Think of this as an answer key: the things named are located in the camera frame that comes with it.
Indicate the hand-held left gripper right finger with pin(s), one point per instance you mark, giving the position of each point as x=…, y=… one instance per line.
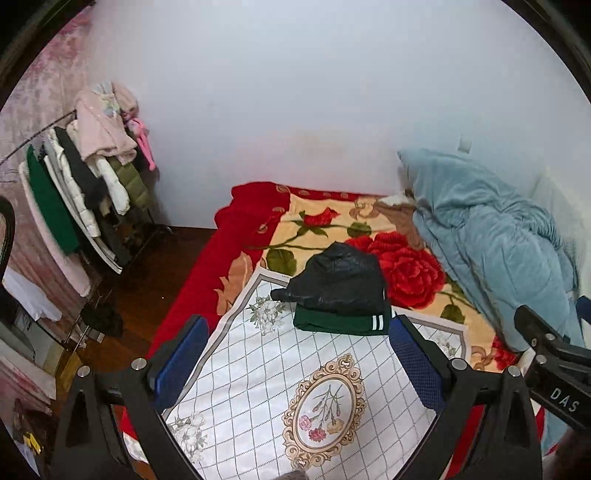
x=415, y=364

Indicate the dark striped hanging clothes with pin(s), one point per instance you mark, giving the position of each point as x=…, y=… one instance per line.
x=115, y=244

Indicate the pink fleece robe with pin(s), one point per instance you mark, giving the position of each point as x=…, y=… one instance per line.
x=69, y=272

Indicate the green hanging garment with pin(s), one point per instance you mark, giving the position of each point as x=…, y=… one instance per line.
x=51, y=203

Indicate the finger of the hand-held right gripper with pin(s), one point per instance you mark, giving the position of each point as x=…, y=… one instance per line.
x=533, y=327
x=584, y=308

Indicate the black metal clothes rack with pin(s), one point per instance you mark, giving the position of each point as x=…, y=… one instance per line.
x=161, y=227

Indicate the black curved frame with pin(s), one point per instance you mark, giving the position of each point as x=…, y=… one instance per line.
x=9, y=230

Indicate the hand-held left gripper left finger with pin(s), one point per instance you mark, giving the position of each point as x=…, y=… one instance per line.
x=182, y=364

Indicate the pink patterned cloth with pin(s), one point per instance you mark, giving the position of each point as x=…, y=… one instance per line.
x=23, y=381

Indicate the white cloth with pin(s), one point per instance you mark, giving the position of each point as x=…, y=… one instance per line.
x=32, y=295

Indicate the black leather jacket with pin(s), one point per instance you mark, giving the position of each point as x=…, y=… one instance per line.
x=341, y=281

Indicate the black hanging garment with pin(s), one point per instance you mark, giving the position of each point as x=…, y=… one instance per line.
x=85, y=170

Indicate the bright pink garment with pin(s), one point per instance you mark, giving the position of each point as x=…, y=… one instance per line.
x=147, y=147

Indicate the person's right forearm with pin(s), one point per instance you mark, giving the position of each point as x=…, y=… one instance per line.
x=572, y=461

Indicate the white wall socket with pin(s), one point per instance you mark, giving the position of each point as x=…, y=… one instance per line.
x=465, y=145

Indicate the wooden stool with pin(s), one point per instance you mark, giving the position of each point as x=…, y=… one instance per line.
x=69, y=369

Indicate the light blue duvet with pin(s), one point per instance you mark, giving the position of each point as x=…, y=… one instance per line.
x=485, y=240

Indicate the olive puffer vest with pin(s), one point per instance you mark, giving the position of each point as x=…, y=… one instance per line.
x=134, y=182

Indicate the red floral blanket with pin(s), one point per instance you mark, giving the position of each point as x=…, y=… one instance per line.
x=406, y=272

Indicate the white diamond patterned sheet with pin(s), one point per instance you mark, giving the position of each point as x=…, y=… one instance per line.
x=258, y=369

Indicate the green garment with white stripes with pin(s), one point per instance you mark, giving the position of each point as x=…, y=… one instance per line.
x=332, y=321

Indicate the white puffer jacket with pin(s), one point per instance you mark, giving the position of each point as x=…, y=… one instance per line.
x=117, y=194
x=78, y=203

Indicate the pale pink fluffy coat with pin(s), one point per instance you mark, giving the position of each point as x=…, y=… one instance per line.
x=99, y=124

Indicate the brown bag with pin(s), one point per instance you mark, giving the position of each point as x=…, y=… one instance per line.
x=23, y=415

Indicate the black fuzzy slippers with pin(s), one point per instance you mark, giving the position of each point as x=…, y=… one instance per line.
x=101, y=319

